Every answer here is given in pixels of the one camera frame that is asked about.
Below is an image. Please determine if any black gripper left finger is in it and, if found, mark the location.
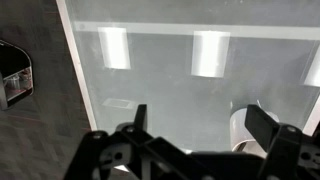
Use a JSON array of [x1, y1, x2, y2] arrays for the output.
[[134, 104, 147, 130]]

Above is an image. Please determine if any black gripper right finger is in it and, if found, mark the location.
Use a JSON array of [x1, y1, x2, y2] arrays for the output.
[[245, 104, 280, 153]]

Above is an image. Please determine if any white ceramic mug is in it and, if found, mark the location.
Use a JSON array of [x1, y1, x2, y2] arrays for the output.
[[230, 107, 279, 158]]

